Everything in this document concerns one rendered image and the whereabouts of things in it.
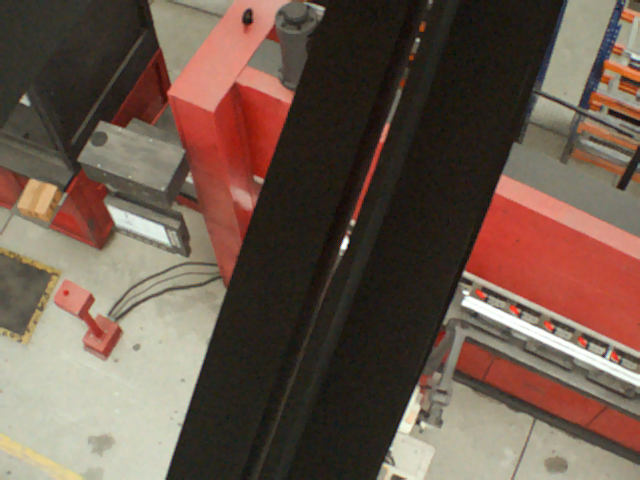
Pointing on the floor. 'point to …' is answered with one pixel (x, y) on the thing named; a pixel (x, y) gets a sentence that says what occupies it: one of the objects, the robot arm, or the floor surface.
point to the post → (629, 170)
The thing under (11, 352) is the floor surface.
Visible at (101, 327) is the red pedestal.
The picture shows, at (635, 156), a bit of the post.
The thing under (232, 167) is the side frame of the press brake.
